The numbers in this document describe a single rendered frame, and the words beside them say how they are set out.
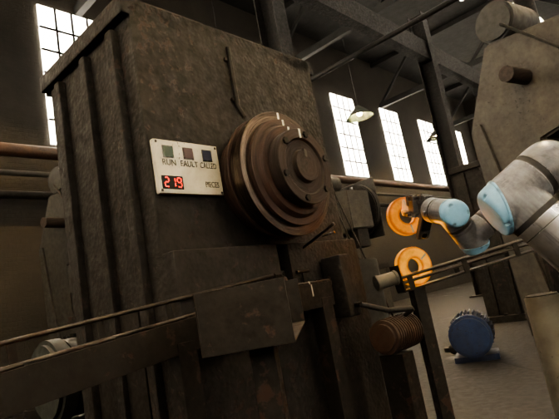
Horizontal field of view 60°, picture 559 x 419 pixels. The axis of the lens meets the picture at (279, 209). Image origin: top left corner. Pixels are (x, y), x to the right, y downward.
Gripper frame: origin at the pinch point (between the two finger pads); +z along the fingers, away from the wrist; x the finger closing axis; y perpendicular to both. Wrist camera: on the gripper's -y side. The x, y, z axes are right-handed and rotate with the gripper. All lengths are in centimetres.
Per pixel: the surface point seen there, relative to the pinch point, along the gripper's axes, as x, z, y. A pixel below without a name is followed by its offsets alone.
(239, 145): 65, -15, 32
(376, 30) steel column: -313, 654, 239
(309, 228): 42.5, -7.6, 0.2
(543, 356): -31, -34, -54
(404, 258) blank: 4.2, -4.7, -17.9
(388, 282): 13.1, -7.5, -25.1
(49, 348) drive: 152, 59, -47
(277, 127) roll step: 50, -7, 38
